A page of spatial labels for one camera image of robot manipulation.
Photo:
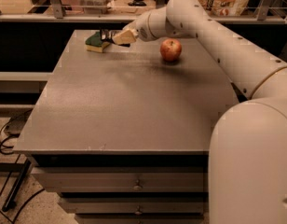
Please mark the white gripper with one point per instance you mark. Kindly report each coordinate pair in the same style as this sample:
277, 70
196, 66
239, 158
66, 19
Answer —
142, 31

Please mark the black rxbar chocolate wrapper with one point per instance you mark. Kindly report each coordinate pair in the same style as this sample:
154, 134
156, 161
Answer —
109, 35

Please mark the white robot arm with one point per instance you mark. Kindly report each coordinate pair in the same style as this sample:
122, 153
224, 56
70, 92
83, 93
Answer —
247, 174

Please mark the green and yellow sponge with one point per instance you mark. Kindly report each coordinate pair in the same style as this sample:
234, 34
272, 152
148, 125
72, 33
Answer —
95, 44

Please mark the red apple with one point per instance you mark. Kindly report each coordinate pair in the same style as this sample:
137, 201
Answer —
170, 49

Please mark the grey power box on floor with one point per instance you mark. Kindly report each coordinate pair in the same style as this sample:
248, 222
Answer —
16, 124

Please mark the grey top drawer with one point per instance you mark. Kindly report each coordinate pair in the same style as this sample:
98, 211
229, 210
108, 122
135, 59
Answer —
90, 180

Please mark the grey drawer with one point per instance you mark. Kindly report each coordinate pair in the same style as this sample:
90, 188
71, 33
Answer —
149, 205
130, 219
90, 180

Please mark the metal top drawer knob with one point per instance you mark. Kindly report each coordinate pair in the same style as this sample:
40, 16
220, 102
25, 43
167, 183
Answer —
137, 185

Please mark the metal drawer knob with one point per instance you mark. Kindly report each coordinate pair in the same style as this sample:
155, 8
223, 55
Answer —
138, 211
137, 185

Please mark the grey middle drawer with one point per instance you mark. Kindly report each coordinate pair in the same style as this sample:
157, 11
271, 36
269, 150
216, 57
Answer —
149, 205

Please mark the metal middle drawer knob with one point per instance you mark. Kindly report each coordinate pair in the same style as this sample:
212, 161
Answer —
138, 211

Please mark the grey bottom drawer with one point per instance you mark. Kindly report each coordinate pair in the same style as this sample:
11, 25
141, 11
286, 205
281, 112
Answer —
130, 219

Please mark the black metal stand leg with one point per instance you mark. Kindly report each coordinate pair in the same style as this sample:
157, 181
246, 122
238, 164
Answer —
21, 169

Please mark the grey metal rail frame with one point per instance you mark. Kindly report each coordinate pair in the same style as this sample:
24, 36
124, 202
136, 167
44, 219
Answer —
268, 11

